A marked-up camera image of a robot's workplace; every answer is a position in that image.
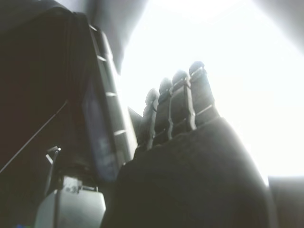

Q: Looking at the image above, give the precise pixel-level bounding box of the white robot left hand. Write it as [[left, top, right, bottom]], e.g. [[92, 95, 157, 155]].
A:
[[35, 60, 279, 228]]

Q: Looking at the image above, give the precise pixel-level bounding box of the black hard case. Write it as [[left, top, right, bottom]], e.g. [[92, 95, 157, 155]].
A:
[[0, 0, 143, 182]]

